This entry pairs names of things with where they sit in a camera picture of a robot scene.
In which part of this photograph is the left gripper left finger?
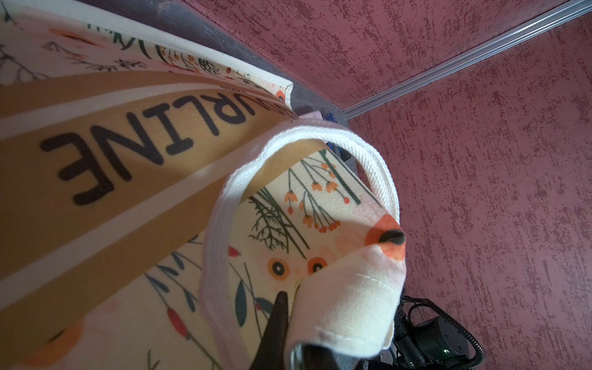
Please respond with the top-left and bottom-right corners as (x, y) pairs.
(250, 291), (289, 370)

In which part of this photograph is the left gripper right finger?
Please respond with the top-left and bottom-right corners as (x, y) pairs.
(302, 345), (339, 370)

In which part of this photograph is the cream floral canvas tote bag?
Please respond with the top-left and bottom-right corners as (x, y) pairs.
(1, 1), (406, 369)

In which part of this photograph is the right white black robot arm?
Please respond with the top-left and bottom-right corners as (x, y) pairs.
(356, 294), (485, 369)

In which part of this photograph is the blue stapler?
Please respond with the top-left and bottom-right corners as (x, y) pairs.
(322, 113), (358, 174)

